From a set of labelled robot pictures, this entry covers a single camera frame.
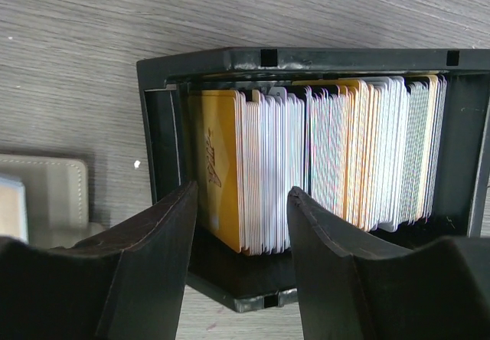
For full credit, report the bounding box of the black card box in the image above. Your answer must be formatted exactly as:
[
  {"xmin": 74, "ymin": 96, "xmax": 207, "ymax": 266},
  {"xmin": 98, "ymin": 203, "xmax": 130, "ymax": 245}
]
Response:
[{"xmin": 136, "ymin": 46, "xmax": 490, "ymax": 313}]

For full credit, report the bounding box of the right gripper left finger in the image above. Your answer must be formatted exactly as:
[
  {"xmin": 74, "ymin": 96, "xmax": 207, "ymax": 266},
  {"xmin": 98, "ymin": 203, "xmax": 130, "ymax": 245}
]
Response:
[{"xmin": 1, "ymin": 181, "xmax": 198, "ymax": 339}]

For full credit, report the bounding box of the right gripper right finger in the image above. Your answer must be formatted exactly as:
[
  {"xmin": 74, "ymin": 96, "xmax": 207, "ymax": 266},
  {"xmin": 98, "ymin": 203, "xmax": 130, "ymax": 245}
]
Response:
[{"xmin": 287, "ymin": 187, "xmax": 489, "ymax": 339}]

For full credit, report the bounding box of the stack of white cards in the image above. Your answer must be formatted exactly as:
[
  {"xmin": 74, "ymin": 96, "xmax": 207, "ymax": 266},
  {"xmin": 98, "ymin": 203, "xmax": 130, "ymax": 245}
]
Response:
[{"xmin": 235, "ymin": 74, "xmax": 447, "ymax": 255}]

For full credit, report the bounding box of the grey leather card holder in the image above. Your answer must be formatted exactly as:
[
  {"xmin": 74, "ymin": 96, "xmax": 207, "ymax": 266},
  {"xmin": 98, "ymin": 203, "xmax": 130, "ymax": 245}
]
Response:
[{"xmin": 1, "ymin": 154, "xmax": 103, "ymax": 248}]

